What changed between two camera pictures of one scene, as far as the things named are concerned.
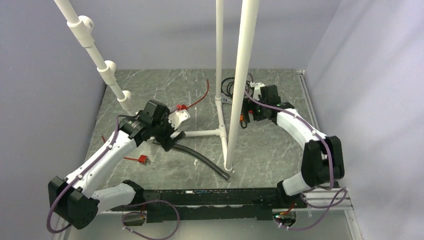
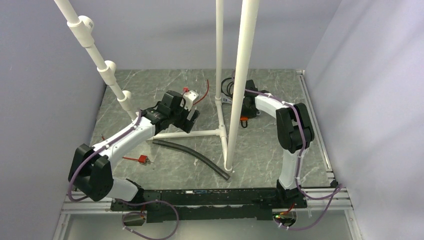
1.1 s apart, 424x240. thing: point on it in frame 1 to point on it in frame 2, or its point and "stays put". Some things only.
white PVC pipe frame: (82, 26) stays put
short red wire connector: (142, 159) stays put
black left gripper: (167, 141) to (185, 124)
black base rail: (172, 206) stays put
